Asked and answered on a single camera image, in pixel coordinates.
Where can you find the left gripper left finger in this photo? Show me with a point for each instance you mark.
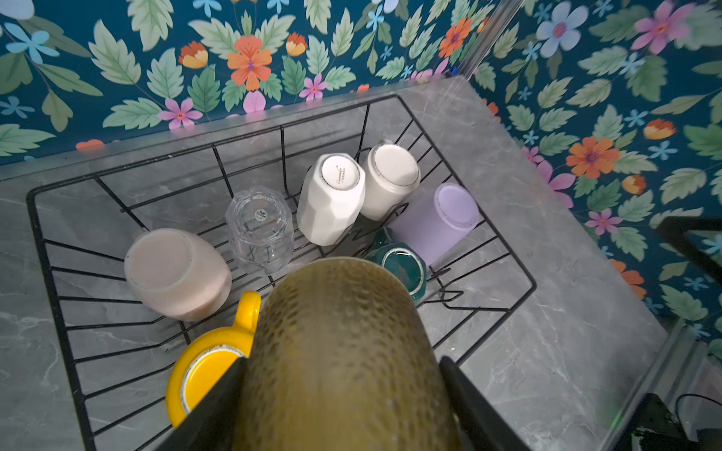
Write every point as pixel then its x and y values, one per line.
pixel 211 425

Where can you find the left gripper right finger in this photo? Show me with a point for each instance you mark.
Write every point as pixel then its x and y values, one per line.
pixel 481 427

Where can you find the yellow mug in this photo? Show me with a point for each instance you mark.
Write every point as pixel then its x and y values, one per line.
pixel 209 357

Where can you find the olive green glass cup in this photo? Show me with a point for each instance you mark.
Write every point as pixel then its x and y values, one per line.
pixel 341 361

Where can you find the cream mug pink handle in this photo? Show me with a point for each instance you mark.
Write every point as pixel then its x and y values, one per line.
pixel 177 274

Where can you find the dark green mug white interior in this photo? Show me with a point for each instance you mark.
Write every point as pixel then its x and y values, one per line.
pixel 399 259

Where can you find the lilac plastic cup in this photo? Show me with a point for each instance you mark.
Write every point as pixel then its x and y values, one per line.
pixel 434 223

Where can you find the clear glass cup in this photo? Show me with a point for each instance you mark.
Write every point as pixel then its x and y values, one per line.
pixel 260 225

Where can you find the white ceramic mug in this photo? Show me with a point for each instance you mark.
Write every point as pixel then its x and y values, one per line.
pixel 332 196

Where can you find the white mug red interior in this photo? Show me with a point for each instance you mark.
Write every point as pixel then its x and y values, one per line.
pixel 392 173

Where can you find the black wire dish rack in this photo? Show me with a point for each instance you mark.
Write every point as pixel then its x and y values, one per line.
pixel 119 354

